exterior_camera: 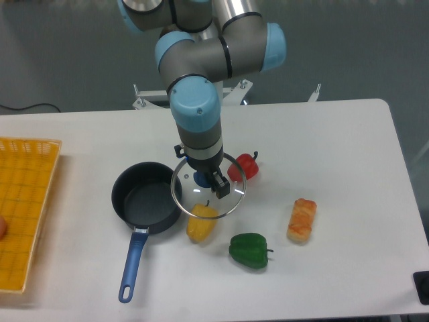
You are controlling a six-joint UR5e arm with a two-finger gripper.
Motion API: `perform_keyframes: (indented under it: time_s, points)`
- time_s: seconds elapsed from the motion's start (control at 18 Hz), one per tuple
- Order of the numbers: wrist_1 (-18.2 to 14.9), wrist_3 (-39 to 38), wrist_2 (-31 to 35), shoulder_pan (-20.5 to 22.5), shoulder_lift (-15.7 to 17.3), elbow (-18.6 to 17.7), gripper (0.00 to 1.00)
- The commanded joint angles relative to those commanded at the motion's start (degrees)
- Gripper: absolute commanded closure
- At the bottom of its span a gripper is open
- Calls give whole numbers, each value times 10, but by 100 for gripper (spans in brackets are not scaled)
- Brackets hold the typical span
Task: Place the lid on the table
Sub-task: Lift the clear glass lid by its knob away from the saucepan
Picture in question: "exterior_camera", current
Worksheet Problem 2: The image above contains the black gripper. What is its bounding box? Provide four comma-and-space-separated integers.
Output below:
174, 144, 230, 199

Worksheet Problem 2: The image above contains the glass lid with blue knob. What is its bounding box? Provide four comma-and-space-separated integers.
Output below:
171, 154, 247, 219

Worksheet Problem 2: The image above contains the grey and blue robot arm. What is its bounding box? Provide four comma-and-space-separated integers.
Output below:
118, 1, 286, 198

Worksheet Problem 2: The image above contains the red bell pepper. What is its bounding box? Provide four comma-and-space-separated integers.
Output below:
227, 151, 259, 182

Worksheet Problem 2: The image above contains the yellow bell pepper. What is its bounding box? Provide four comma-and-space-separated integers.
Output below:
186, 201, 218, 243

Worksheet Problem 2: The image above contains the green bell pepper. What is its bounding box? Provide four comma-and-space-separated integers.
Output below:
229, 233, 273, 270

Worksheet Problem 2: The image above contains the orange bread pastry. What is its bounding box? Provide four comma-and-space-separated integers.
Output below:
287, 199, 317, 243

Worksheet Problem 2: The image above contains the yellow wicker basket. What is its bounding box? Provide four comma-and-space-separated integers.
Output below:
1, 137, 62, 294

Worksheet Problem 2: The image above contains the black device at table corner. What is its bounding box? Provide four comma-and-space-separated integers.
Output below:
413, 271, 429, 305

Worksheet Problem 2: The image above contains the dark pot with blue handle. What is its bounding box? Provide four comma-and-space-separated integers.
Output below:
111, 162, 182, 303

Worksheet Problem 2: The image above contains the white bracket behind table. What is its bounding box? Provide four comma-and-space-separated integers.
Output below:
308, 83, 322, 103

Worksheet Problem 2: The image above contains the black cable on floor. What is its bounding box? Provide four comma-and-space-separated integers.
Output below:
0, 103, 62, 113

